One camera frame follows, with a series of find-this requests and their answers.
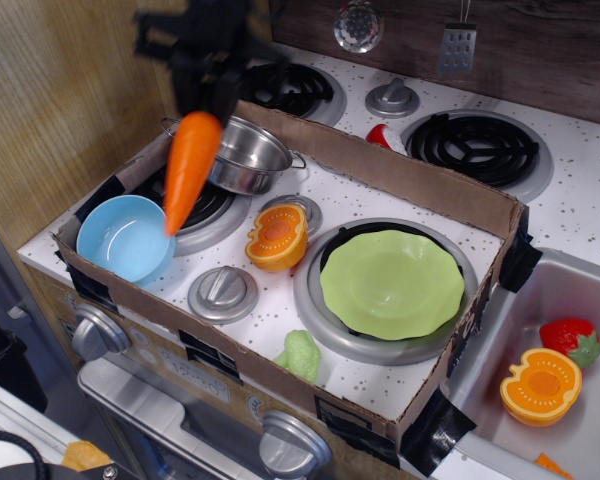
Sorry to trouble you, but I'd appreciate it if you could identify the red toy strawberry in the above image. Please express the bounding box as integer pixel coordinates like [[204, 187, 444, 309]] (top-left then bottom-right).
[[539, 318, 600, 369]]

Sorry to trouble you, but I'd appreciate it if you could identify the silver hanging strainer ladle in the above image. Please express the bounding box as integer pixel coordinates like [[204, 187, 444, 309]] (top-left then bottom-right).
[[333, 1, 384, 54]]

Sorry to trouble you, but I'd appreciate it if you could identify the metal sink basin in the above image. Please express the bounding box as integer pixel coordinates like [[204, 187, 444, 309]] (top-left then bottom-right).
[[438, 249, 600, 479]]

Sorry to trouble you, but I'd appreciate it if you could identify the stainless steel pot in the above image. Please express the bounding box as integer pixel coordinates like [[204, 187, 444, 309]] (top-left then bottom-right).
[[163, 116, 293, 195]]

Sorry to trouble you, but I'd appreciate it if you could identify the light green toy broccoli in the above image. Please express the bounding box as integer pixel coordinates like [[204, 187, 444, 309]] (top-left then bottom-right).
[[274, 330, 322, 383]]

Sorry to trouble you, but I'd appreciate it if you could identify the orange toy carrot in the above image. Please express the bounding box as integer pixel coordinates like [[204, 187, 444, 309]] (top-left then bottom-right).
[[163, 111, 223, 236]]

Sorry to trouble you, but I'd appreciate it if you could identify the black cable lower left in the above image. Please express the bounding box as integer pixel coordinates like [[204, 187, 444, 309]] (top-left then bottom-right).
[[0, 429, 46, 480]]

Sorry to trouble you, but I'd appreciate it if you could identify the black coil burner rear right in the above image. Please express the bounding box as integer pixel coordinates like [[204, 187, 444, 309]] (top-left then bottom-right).
[[401, 109, 554, 203]]

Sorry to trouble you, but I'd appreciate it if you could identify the silver hanging spatula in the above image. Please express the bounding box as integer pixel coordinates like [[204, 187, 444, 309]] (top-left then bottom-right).
[[437, 0, 478, 76]]

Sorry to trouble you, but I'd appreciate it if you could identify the silver oven dial left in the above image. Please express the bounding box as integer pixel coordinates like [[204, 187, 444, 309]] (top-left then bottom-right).
[[71, 304, 131, 362]]

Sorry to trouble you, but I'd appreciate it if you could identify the light blue plastic bowl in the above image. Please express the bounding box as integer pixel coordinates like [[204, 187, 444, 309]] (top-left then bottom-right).
[[76, 195, 176, 286]]

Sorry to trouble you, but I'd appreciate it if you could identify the silver stove knob front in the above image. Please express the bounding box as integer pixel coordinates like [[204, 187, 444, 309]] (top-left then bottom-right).
[[187, 266, 259, 325]]

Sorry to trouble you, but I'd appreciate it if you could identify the silver oven dial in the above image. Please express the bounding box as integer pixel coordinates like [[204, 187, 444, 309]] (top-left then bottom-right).
[[71, 304, 131, 362], [259, 410, 332, 479]]

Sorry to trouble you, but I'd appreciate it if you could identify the silver stove knob middle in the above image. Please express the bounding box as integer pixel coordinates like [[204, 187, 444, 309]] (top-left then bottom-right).
[[260, 194, 323, 236]]

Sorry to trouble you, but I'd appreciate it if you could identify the orange cloth lower left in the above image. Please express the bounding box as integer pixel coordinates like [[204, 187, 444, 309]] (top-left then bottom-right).
[[60, 440, 111, 472]]

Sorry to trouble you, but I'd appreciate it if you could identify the silver oven dial right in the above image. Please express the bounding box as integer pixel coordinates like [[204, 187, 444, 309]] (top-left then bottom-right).
[[259, 410, 332, 479]]

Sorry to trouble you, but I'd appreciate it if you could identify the light green plastic plate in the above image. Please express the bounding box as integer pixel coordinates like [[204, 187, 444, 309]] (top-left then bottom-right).
[[320, 230, 465, 341]]

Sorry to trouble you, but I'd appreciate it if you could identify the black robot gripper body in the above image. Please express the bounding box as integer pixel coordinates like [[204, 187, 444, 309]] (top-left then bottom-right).
[[133, 1, 290, 75]]

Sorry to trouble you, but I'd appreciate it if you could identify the black coil burner front left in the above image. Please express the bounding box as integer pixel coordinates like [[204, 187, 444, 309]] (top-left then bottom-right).
[[129, 159, 254, 257]]

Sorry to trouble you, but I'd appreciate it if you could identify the black coil burner rear left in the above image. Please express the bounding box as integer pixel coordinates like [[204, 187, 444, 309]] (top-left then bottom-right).
[[241, 63, 347, 126]]

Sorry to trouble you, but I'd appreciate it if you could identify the silver burner ring under plate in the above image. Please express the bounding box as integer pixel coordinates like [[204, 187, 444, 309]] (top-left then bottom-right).
[[292, 217, 480, 367]]

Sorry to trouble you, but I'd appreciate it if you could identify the orange toy pumpkin half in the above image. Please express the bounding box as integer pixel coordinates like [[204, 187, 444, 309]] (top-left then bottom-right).
[[245, 204, 308, 272]]

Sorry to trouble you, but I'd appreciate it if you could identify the silver oven door handle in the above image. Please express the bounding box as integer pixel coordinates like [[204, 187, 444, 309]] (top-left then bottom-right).
[[78, 359, 268, 479]]

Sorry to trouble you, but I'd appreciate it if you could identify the small orange toy piece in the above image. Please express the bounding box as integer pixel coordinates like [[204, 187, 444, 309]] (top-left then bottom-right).
[[535, 453, 574, 480]]

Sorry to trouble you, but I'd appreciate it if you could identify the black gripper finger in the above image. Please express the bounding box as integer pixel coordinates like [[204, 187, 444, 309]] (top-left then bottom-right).
[[212, 67, 245, 125], [172, 62, 204, 115]]

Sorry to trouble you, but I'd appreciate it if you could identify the brown cardboard fence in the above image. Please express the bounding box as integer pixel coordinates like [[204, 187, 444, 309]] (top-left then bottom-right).
[[54, 103, 527, 479]]

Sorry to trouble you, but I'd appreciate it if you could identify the orange pumpkin half in sink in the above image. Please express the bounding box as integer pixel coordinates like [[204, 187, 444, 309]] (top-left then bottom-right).
[[499, 348, 583, 427]]

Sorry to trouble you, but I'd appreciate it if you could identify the black coil burner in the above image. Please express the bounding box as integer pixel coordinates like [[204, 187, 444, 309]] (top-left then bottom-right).
[[241, 63, 347, 126], [401, 109, 554, 203], [129, 159, 254, 257]]

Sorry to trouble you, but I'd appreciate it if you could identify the red white toy mushroom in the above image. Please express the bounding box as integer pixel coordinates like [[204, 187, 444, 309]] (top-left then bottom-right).
[[365, 124, 407, 155]]

